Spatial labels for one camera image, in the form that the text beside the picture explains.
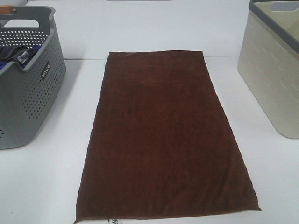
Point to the brown towel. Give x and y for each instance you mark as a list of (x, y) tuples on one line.
[(161, 145)]

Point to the white towel label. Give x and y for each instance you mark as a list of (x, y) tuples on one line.
[(114, 221)]

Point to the grey perforated plastic basket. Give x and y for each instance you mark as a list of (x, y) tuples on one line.
[(32, 70)]

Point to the beige plastic bin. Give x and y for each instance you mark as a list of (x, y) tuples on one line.
[(269, 61)]

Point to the blue cloth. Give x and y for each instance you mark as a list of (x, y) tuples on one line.
[(21, 59)]

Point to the dark grey cloth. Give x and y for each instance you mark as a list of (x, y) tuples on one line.
[(16, 53)]

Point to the orange basket handle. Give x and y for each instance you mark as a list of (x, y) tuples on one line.
[(7, 9)]

